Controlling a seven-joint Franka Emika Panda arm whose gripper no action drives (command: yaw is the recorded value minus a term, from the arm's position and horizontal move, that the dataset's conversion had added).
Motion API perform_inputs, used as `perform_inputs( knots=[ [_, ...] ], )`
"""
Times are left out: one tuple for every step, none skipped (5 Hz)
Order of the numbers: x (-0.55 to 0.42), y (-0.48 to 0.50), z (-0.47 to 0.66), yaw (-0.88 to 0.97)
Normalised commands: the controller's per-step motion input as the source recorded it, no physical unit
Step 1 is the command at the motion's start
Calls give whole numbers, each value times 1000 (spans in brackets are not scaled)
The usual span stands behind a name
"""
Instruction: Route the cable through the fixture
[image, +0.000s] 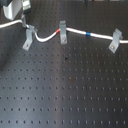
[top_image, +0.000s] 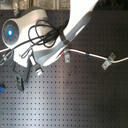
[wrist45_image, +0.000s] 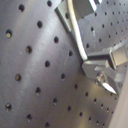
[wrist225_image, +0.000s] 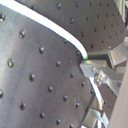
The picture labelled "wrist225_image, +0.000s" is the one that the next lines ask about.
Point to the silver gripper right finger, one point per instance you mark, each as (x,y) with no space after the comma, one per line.
(119,54)

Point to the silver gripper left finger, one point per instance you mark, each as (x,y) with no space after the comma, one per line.
(102,74)

